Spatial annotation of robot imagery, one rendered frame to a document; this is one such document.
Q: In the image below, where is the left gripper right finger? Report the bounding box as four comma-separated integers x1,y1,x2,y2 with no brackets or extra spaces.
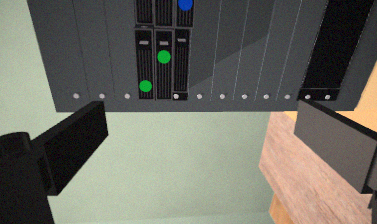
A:
293,99,377,224

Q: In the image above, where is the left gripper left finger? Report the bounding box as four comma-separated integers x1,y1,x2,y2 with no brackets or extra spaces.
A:
0,101,109,224

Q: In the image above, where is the dark grey rack frame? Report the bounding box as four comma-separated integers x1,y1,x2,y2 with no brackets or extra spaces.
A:
27,0,377,113

